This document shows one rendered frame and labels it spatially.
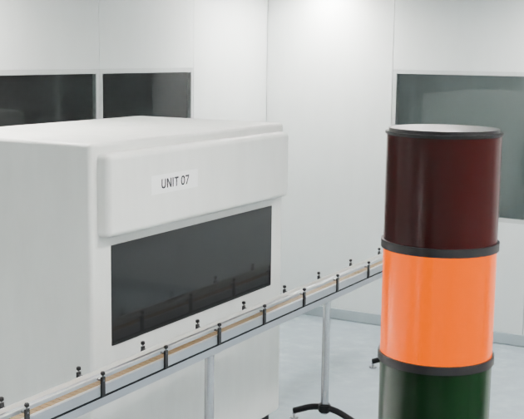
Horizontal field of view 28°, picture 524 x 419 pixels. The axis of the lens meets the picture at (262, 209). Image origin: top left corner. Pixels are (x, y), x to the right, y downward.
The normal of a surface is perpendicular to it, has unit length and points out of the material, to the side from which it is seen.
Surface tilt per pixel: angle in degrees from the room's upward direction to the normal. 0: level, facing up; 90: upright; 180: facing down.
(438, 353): 90
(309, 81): 90
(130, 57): 90
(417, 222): 90
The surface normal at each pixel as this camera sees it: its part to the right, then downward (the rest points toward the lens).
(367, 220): -0.49, 0.12
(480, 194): 0.49, 0.14
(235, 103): 0.87, 0.08
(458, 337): 0.19, 0.15
